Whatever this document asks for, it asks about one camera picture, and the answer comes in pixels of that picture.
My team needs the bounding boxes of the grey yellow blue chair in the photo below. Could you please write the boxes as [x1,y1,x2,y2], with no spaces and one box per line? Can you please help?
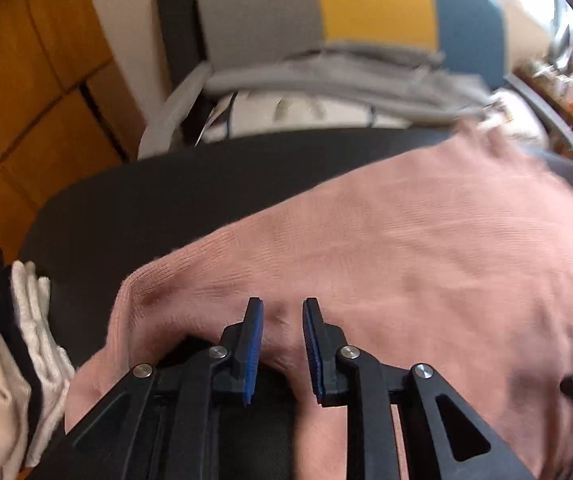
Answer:
[139,0,573,161]

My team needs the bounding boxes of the black folded garment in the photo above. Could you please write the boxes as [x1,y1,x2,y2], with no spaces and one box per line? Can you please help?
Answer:
[0,246,43,461]

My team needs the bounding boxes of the pink knit sweater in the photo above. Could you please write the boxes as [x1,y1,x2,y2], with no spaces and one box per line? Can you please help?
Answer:
[65,122,573,480]

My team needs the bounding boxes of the grey garment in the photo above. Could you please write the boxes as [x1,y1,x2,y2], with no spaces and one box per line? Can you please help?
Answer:
[204,45,497,121]

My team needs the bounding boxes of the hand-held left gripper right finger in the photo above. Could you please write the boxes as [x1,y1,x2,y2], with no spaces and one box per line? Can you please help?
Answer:
[303,297,535,480]

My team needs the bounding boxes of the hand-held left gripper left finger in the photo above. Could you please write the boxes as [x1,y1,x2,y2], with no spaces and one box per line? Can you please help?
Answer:
[41,297,265,480]

